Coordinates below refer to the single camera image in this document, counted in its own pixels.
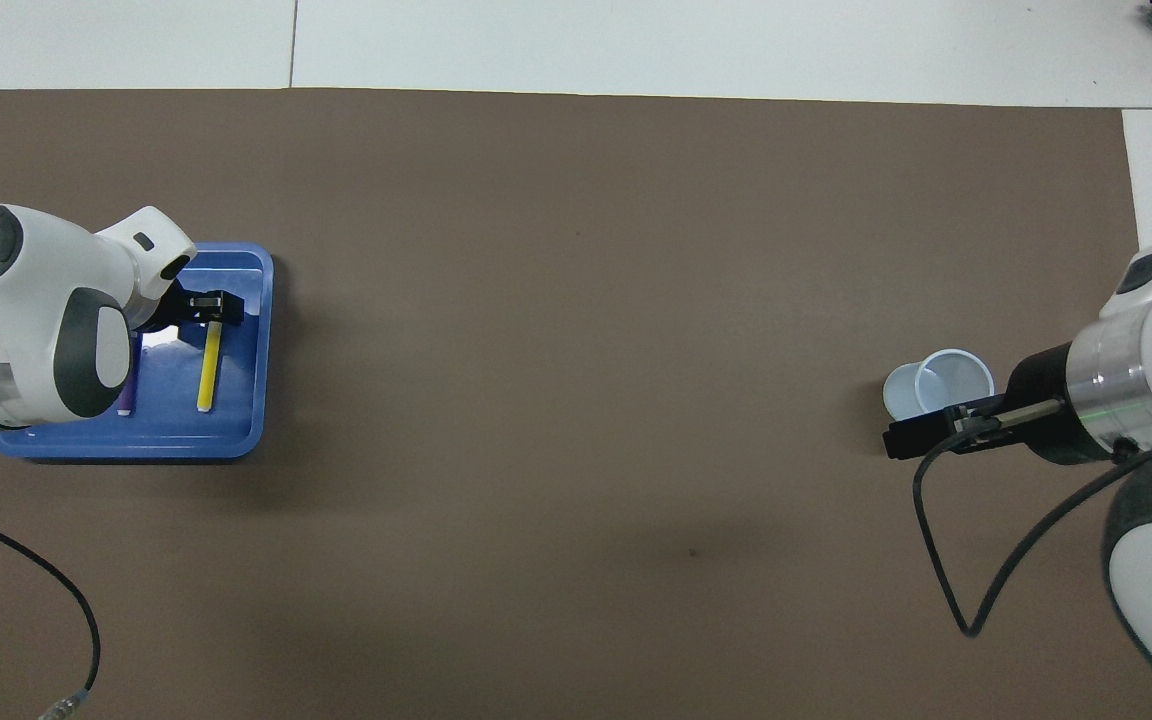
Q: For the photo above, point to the yellow pen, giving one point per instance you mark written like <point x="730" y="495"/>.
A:
<point x="208" y="370"/>

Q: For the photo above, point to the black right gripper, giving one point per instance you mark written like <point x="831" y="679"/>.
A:
<point x="1041" y="385"/>

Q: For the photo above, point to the translucent plastic cup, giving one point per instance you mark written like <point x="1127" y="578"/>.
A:
<point x="951" y="375"/>

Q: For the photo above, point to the purple pen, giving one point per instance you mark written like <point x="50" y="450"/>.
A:
<point x="128" y="400"/>

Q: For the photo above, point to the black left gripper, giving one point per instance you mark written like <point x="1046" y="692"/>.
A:
<point x="174" y="312"/>

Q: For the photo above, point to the brown table mat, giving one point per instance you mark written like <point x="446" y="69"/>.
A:
<point x="576" y="300"/>

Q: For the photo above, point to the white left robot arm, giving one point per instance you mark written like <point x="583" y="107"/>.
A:
<point x="36" y="300"/>

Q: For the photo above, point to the blue plastic tray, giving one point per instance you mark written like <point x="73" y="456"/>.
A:
<point x="236" y="430"/>

